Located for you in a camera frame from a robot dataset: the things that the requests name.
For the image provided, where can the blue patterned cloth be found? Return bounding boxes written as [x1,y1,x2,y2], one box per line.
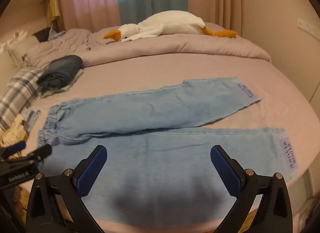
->
[48,27,67,40]

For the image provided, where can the plaid pillow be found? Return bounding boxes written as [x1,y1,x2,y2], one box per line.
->
[0,68,46,131]

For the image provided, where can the beige pillow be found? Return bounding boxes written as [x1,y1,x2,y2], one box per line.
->
[7,35,41,67]

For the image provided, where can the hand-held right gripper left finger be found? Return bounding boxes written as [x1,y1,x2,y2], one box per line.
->
[26,145,108,233]

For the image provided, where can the pink curtain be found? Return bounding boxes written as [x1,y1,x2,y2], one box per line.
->
[56,0,121,31]

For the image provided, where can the dark brown cloth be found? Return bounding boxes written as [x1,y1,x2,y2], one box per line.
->
[32,28,52,42]

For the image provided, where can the bed with pink sheet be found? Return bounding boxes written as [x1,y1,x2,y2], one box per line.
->
[0,22,320,233]

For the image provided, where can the white wall outlet strip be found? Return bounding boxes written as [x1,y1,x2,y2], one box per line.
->
[297,18,320,36]

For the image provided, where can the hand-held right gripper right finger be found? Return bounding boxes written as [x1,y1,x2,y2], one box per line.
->
[210,145,293,233]

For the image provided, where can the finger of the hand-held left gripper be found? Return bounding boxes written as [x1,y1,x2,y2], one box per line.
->
[0,141,27,159]
[22,144,53,164]

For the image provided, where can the white goose plush toy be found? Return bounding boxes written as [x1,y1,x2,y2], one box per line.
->
[103,11,238,43]

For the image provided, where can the yellow hanging cloth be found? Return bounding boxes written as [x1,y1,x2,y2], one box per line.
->
[47,0,61,24]

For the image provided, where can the lilac quilt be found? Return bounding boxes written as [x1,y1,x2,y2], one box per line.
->
[24,22,272,68]

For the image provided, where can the dark folded clothes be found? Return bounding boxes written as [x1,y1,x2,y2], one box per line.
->
[37,55,83,90]

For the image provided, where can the light blue denim pants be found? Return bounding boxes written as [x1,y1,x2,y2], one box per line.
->
[37,77,299,223]

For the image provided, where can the small blue checked cloth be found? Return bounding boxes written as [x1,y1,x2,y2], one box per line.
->
[22,109,41,133]

